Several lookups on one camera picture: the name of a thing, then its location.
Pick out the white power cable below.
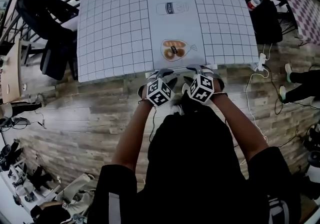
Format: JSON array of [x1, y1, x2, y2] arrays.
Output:
[[244, 68, 270, 144]]

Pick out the red label water bottle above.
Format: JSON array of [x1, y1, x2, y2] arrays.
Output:
[[247, 0, 267, 11]]

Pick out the light wooden desk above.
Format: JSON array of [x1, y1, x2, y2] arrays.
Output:
[[0, 39, 24, 104]]

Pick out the black office chair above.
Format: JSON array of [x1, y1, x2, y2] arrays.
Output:
[[236, 0, 284, 45], [16, 0, 79, 81]]

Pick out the person's right forearm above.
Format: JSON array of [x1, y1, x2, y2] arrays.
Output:
[[209, 85, 270, 163]]

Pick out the person's left forearm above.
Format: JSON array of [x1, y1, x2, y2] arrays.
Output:
[[111, 84, 155, 169]]

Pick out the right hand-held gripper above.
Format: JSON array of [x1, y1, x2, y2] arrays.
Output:
[[183, 64, 226, 105]]

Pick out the pink checked tablecloth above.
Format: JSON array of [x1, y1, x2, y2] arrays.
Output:
[[281, 0, 320, 46]]

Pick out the person's white shoe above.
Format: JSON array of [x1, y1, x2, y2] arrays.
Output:
[[170, 98, 185, 116]]

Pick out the white power strip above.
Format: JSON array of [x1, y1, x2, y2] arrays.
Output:
[[256, 52, 268, 72]]

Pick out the person's black shirt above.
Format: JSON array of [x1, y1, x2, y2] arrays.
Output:
[[87, 90, 303, 224]]

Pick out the white grid tablecloth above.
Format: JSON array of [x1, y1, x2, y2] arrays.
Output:
[[76, 0, 260, 83]]

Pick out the long white table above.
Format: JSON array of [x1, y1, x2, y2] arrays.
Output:
[[76, 0, 260, 83]]

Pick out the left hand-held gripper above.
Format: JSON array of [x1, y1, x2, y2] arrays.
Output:
[[145, 67, 179, 108]]

